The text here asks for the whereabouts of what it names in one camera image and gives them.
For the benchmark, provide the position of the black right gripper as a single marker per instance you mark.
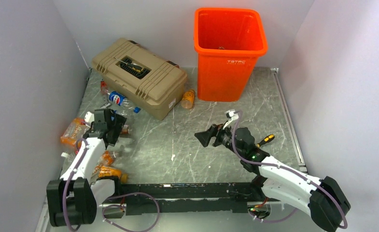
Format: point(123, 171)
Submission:
point(204, 137)

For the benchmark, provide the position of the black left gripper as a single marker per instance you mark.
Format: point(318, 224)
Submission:
point(118, 121)

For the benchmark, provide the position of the small orange juice bottle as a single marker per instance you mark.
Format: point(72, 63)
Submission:
point(188, 98)

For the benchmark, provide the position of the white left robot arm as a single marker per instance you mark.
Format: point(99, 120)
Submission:
point(72, 199)

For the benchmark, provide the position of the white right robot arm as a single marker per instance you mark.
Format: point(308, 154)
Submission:
point(320, 198)

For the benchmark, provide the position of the orange plastic bin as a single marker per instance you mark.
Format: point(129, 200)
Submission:
point(228, 42)

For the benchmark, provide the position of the pepsi bottle near toolbox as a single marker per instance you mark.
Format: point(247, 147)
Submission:
point(119, 100)

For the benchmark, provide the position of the orange label flattened bottle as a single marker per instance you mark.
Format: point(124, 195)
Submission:
point(106, 159)

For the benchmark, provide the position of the large orange bottle left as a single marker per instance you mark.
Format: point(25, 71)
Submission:
point(73, 132)

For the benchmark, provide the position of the orange bottle near base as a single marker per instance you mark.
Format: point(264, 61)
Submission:
point(110, 171)

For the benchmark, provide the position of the red label clear bottle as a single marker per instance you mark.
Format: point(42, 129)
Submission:
point(66, 155)

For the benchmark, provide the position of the tan plastic toolbox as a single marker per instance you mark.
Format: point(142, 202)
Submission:
point(157, 93)

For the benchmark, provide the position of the screwdriver in toolbox lid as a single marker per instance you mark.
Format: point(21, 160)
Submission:
point(134, 69)

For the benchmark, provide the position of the yellow black screwdriver on table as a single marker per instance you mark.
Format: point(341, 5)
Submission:
point(266, 140)

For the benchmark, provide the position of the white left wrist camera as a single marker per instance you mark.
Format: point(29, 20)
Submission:
point(89, 117)

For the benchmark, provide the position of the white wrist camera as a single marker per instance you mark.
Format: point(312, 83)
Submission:
point(231, 115)
point(89, 117)

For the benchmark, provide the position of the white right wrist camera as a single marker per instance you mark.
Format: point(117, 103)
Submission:
point(231, 115)

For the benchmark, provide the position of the red handled pliers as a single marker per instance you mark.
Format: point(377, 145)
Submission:
point(103, 86)

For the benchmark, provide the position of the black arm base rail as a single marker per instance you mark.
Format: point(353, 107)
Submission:
point(236, 197)

